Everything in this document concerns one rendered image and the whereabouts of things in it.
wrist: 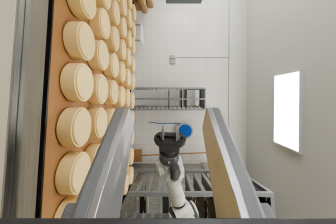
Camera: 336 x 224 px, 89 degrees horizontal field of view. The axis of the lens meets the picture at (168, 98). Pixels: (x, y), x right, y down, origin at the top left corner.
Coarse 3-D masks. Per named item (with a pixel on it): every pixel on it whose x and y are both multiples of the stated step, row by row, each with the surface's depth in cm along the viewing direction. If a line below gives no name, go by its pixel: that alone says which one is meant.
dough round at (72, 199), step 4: (68, 196) 21; (72, 196) 21; (76, 196) 21; (64, 200) 21; (68, 200) 21; (72, 200) 21; (60, 204) 20; (64, 204) 20; (60, 208) 20; (56, 212) 19; (60, 212) 19; (56, 216) 19; (60, 216) 19
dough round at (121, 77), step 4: (120, 64) 40; (124, 64) 43; (120, 68) 39; (124, 68) 43; (120, 72) 39; (124, 72) 43; (116, 76) 39; (120, 76) 40; (124, 76) 43; (116, 80) 40; (120, 80) 40
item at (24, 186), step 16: (32, 0) 23; (32, 16) 23; (32, 32) 23; (32, 48) 22; (32, 64) 22; (32, 80) 22; (32, 96) 22; (32, 112) 22; (16, 128) 22; (32, 128) 22; (16, 144) 21; (32, 144) 21; (16, 160) 21; (32, 160) 21; (16, 176) 21; (32, 176) 21; (16, 192) 21; (32, 192) 21; (16, 208) 21; (32, 208) 21
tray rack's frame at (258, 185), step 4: (136, 172) 187; (140, 172) 187; (144, 172) 187; (148, 172) 187; (152, 172) 187; (156, 172) 187; (168, 172) 187; (184, 172) 187; (188, 172) 187; (192, 172) 187; (196, 172) 187; (200, 172) 187; (204, 172) 187; (208, 172) 187; (252, 180) 154; (256, 184) 146; (260, 184) 144; (260, 188) 140; (264, 188) 135; (268, 200) 129; (272, 200) 126; (272, 204) 126; (272, 208) 126; (120, 216) 181; (128, 216) 181; (136, 216) 181; (140, 216) 181; (148, 216) 181; (156, 216) 181; (164, 216) 181
